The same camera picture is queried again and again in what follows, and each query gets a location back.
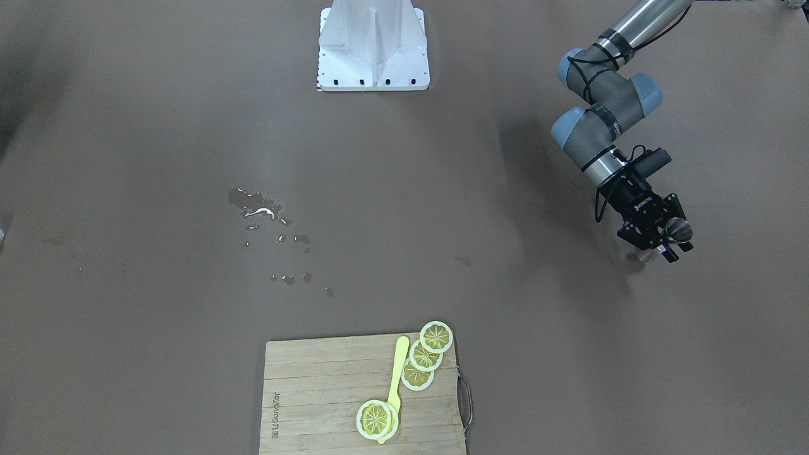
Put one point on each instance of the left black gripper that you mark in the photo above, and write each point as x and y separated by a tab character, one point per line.
637	203

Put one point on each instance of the steel measuring jigger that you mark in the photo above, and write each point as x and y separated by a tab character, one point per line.
673	232

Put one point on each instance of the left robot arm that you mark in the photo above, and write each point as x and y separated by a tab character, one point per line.
588	134

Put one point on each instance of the lemon slice middle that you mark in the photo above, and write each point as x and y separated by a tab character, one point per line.
422	359

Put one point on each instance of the yellow plastic spoon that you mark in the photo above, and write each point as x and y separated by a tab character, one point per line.
393	399

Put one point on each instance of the lemon slice on spoon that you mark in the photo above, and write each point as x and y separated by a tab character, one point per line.
377	420

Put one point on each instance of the wooden cutting board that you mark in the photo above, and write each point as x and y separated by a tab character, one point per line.
312	389

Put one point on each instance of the brown table mat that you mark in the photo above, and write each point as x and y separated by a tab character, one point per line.
176	193

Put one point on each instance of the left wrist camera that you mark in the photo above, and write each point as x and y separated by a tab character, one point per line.
650	162

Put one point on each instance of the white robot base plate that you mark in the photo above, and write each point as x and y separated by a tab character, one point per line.
372	46

